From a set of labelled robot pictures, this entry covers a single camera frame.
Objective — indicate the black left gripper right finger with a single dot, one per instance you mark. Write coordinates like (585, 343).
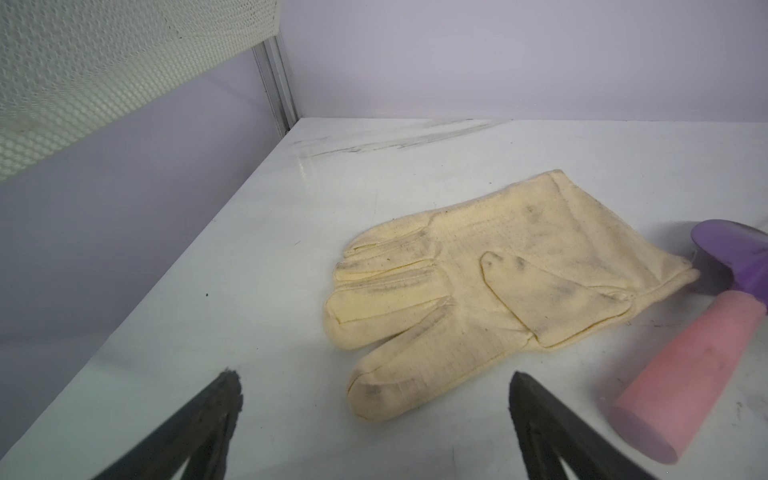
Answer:
(552, 437)

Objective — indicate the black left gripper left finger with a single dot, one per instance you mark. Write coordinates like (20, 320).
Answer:
(194, 442)

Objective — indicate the white mesh two-tier shelf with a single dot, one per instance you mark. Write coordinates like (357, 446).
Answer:
(69, 68)

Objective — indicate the purple trowel pink handle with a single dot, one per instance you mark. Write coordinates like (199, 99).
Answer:
(660, 413)

